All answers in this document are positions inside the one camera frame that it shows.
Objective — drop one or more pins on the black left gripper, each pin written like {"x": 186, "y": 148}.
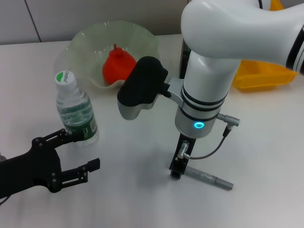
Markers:
{"x": 31, "y": 168}

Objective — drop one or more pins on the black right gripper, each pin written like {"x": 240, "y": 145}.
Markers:
{"x": 183, "y": 161}

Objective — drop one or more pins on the grey marker pen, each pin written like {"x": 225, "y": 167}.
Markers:
{"x": 213, "y": 179}

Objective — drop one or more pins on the clear green-label water bottle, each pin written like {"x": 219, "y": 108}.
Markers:
{"x": 76, "y": 111}

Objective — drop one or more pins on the red-orange toy orange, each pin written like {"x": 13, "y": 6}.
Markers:
{"x": 116, "y": 69}

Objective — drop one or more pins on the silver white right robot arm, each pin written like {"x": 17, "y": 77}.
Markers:
{"x": 209, "y": 71}

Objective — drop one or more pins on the pale green glass fruit plate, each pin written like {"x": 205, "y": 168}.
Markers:
{"x": 95, "y": 42}

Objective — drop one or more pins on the black mesh pen holder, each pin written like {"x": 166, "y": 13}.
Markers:
{"x": 184, "y": 61}

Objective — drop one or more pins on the yellow plastic bin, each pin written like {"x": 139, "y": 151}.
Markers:
{"x": 261, "y": 76}

